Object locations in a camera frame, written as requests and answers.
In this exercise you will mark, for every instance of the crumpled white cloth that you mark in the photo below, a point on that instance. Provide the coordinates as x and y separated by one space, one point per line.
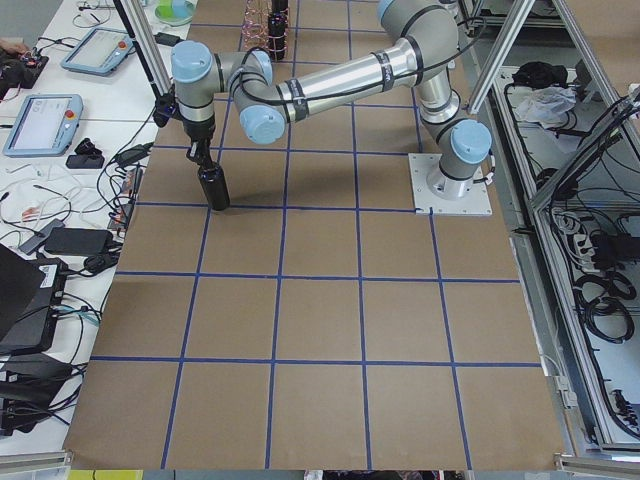
548 107

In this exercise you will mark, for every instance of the black power brick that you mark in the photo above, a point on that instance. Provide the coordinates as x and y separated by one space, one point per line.
77 241

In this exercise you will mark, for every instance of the upper teach pendant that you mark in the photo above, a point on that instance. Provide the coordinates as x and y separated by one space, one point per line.
99 53

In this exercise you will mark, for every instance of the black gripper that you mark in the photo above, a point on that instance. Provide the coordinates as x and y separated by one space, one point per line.
196 133

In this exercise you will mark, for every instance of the dark bottle in basket right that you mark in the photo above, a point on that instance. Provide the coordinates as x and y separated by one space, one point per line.
277 27

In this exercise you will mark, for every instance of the copper wire wine basket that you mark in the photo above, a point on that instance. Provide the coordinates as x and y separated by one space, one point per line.
254 27

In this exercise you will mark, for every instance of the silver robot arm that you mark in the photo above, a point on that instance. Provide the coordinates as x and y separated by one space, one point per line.
425 39

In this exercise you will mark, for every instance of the green plate with cups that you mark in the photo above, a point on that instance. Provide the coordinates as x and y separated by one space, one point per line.
175 12

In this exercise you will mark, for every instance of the aluminium frame rack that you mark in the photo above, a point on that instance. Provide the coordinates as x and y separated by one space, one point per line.
574 210

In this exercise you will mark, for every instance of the teach pendant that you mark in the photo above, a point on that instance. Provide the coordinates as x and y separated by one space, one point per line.
99 53
45 126

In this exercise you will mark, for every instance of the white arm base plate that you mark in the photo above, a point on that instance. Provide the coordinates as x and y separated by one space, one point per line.
436 194

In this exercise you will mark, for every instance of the lower teach pendant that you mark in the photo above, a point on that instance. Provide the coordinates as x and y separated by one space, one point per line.
45 126

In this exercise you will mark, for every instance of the dark glass wine bottle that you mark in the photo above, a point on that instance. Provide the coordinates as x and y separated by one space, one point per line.
214 186

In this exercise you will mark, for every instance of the black camera pole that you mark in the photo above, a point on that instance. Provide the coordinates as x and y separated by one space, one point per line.
139 30

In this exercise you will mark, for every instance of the black laptop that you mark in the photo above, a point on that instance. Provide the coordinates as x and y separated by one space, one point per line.
31 290

